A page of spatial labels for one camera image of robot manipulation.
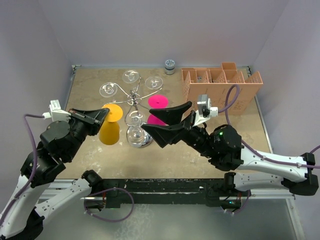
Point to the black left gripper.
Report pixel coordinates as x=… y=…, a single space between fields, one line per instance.
x=89 y=116

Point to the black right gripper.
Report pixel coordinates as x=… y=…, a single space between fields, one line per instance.
x=175 y=131

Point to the yellow plastic goblet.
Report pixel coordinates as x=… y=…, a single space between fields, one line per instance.
x=109 y=133

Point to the pink plastic goblet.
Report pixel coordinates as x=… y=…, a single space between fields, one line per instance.
x=157 y=102

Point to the tall clear champagne flute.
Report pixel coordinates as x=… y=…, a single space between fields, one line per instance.
x=154 y=82

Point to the short clear wine glass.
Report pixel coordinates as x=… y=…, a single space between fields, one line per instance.
x=130 y=76

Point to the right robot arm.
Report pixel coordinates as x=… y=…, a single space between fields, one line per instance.
x=245 y=168

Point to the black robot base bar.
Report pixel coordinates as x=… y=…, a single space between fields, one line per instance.
x=211 y=192

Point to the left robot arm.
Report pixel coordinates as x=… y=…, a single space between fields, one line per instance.
x=23 y=218

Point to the chrome wine glass rack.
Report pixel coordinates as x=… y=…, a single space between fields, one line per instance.
x=133 y=98

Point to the small jar blue patterned lid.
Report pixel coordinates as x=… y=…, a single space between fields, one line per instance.
x=169 y=66

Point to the peach plastic organizer box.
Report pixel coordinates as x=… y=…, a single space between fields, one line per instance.
x=216 y=81

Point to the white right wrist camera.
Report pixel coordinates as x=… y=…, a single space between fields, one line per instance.
x=205 y=111

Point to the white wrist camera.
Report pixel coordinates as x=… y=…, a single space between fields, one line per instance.
x=205 y=111
x=56 y=113

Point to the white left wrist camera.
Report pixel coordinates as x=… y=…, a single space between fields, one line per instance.
x=56 y=113

